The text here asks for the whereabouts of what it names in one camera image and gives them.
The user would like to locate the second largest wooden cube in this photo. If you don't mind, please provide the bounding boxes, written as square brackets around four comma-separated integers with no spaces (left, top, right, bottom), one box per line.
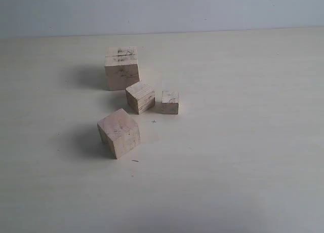
[97,108,140,159]

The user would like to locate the medium wooden cube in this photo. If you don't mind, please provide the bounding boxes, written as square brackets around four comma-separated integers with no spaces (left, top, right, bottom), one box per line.
[126,81,155,114]

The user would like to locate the smallest wooden cube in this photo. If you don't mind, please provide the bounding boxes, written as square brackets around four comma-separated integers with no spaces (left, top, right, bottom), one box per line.
[161,91,179,114]

